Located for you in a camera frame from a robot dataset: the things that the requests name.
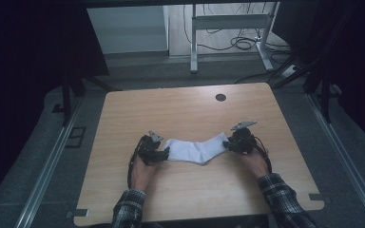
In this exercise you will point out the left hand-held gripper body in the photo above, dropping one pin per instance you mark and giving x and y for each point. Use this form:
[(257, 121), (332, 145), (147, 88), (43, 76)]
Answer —
[(148, 148)]

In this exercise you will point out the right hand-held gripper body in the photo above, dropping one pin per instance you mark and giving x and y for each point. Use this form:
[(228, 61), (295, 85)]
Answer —
[(242, 139)]

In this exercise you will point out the white sock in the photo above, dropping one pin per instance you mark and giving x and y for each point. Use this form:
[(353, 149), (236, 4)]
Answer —
[(196, 150)]

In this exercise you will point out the person's right hand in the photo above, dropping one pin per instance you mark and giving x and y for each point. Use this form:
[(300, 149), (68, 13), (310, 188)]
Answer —
[(255, 163)]

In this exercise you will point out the person's left hand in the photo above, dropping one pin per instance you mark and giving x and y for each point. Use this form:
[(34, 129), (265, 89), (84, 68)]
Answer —
[(142, 175)]

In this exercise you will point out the black round table grommet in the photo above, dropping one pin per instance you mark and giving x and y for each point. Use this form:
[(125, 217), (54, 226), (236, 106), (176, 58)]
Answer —
[(220, 97)]

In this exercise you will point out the white power strip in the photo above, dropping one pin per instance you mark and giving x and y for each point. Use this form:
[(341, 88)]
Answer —
[(288, 71)]

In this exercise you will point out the black metal stand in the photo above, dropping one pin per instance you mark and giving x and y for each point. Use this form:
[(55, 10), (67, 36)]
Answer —
[(66, 101)]

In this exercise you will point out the black tripod stand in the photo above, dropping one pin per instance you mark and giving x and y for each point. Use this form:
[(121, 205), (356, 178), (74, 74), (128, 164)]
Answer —
[(324, 91)]

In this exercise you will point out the aluminium floor rail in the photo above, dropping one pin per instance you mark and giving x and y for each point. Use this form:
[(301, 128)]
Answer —
[(345, 152), (47, 171)]

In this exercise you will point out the white metal desk frame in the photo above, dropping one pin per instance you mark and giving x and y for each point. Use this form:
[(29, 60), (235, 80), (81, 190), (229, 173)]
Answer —
[(228, 22)]

